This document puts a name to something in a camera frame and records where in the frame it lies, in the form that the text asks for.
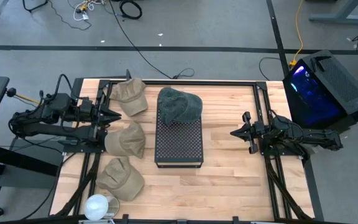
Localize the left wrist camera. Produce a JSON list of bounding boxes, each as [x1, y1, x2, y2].
[[80, 98, 93, 114]]

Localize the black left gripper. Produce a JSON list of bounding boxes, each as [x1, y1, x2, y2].
[[79, 95, 122, 141]]

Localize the coiled black cable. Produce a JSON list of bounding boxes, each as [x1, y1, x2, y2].
[[119, 0, 143, 21]]

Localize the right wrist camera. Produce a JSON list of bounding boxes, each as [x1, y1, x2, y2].
[[252, 120, 266, 134]]

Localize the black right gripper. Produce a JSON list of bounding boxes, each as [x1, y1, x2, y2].
[[230, 111, 267, 155]]

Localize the black computer tower blue light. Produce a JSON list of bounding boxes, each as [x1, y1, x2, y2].
[[282, 49, 358, 131]]

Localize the yellow floor cable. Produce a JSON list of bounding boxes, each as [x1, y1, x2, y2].
[[289, 0, 306, 68]]

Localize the black perforated metal stand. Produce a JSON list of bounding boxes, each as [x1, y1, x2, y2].
[[154, 98, 204, 169]]

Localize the tan baseball cap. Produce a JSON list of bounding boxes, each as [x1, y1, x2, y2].
[[95, 156, 145, 202], [109, 77, 149, 118], [104, 121, 147, 159]]

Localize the grey desk foot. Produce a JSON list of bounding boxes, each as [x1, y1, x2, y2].
[[308, 0, 358, 25]]

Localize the white cable bundle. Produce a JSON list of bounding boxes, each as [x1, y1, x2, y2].
[[73, 0, 105, 22]]

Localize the white round lamp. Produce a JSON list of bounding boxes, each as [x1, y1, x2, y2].
[[83, 194, 121, 221]]

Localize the black knob yellow rod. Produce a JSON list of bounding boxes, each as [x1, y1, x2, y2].
[[6, 87, 40, 105]]

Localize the long black floor cable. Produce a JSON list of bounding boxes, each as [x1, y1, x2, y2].
[[108, 0, 196, 80]]

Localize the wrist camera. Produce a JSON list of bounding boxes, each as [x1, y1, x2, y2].
[[252, 120, 266, 134], [80, 98, 93, 114]]

